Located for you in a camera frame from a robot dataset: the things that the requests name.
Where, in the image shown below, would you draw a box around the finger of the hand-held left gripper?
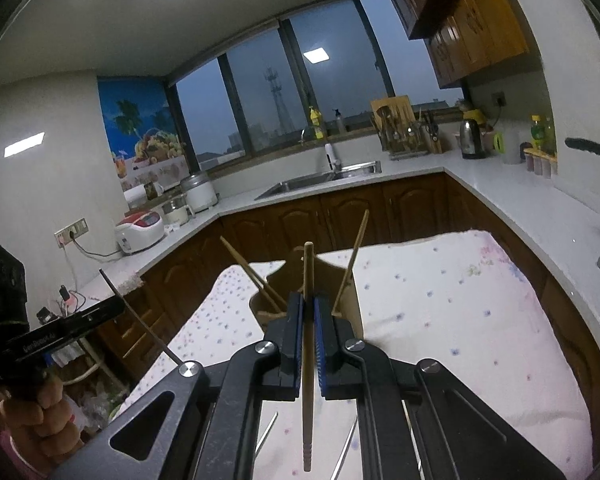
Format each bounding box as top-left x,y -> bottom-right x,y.
55,292 -> 304,480
55,297 -> 127,350

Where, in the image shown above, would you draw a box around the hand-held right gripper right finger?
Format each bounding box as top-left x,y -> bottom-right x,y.
314,297 -> 566,480

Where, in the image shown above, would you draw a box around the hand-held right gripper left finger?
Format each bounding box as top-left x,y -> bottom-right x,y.
55,292 -> 304,480

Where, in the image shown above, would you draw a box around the metal chopstick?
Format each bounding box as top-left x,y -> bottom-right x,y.
329,415 -> 359,480
98,268 -> 185,365
253,411 -> 280,457

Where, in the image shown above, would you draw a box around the wooden utensil holder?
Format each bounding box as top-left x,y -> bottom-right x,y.
250,245 -> 365,342

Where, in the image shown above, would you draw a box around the wooden chopstick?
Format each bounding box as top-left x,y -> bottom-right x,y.
331,209 -> 371,317
302,241 -> 315,472
219,236 -> 287,314

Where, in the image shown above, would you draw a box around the person's left hand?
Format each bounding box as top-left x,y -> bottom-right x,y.
0,376 -> 87,467

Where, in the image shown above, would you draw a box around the pink lace cloth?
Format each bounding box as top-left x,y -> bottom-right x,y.
112,270 -> 146,294

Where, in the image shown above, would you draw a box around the white storage rack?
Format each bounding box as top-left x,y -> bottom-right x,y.
54,329 -> 127,402

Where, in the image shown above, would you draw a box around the white and red rice cooker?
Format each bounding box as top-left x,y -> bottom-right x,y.
113,211 -> 164,255

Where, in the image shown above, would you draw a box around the paper towel roll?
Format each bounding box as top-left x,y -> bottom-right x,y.
124,185 -> 149,211

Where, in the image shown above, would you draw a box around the small white stew pot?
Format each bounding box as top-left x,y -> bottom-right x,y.
162,194 -> 191,227

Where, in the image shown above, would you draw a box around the floral white tablecloth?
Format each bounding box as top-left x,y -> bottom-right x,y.
120,229 -> 594,480

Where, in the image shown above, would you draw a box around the wooden base cabinets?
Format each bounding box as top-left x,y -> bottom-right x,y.
99,170 -> 600,413

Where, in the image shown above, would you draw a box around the steel kitchen sink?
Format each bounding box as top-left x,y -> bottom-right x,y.
253,160 -> 383,201

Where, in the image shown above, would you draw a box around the white water tap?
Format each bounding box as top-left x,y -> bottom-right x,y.
323,142 -> 342,174

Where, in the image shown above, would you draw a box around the countertop utensil rack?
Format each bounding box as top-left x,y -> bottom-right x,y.
377,120 -> 431,159

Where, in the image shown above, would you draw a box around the yellow dish soap bottle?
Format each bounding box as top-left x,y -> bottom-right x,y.
308,105 -> 326,141

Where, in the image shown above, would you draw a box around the knife block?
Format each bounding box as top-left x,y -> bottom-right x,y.
422,110 -> 444,155

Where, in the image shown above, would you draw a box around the wooden cutting board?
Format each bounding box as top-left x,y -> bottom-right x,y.
370,95 -> 414,128

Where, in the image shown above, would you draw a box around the steel electric kettle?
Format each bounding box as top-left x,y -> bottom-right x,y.
458,118 -> 489,160

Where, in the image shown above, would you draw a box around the kitchen window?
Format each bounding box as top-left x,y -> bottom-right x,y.
167,0 -> 466,174

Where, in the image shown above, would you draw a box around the white plastic container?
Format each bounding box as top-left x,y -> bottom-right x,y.
500,127 -> 524,165

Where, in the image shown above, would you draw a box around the spice jar set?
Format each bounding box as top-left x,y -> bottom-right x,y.
523,147 -> 559,179

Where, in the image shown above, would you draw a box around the charger and cables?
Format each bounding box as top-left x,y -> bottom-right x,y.
36,284 -> 84,327

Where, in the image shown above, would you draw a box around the black power cable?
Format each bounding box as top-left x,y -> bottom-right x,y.
72,237 -> 124,260

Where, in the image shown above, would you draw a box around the wall outlet strip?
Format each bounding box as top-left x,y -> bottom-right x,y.
54,217 -> 89,247

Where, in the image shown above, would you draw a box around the tropical fruit wall poster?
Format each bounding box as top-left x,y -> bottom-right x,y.
98,80 -> 189,191

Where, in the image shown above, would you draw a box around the wooden wall cabinets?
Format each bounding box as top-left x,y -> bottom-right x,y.
382,0 -> 531,89

